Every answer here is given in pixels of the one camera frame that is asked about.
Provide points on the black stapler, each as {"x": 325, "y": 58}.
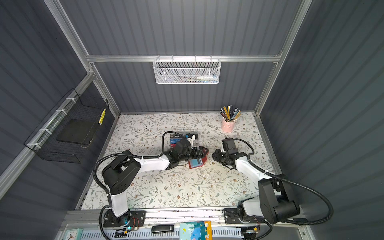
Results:
{"x": 158, "y": 229}

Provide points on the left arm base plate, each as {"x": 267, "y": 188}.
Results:
{"x": 130, "y": 219}

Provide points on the white wire mesh basket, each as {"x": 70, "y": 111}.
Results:
{"x": 166, "y": 71}

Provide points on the small teal clock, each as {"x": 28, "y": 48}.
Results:
{"x": 73, "y": 234}

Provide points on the blue credit card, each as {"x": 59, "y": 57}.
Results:
{"x": 196, "y": 163}

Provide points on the yellow tag on basket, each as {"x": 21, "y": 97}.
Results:
{"x": 102, "y": 116}

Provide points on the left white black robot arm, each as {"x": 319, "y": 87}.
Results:
{"x": 120, "y": 173}

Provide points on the pink pen cup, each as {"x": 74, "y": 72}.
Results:
{"x": 227, "y": 127}

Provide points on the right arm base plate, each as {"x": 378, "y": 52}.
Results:
{"x": 238, "y": 216}

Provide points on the markers in white basket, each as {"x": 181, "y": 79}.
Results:
{"x": 203, "y": 79}

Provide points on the black pad in basket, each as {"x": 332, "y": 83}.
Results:
{"x": 75, "y": 131}

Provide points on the colourful picture book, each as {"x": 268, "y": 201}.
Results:
{"x": 196, "y": 231}

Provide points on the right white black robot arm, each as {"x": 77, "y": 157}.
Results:
{"x": 276, "y": 201}

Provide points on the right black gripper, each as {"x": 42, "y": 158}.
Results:
{"x": 216, "y": 156}

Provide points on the black wire wall basket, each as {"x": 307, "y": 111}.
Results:
{"x": 43, "y": 141}

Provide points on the red card holder wallet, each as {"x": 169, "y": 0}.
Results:
{"x": 198, "y": 157}

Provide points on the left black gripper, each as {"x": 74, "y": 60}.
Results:
{"x": 197, "y": 156}

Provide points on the pens in pink cup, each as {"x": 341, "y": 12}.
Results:
{"x": 230, "y": 114}

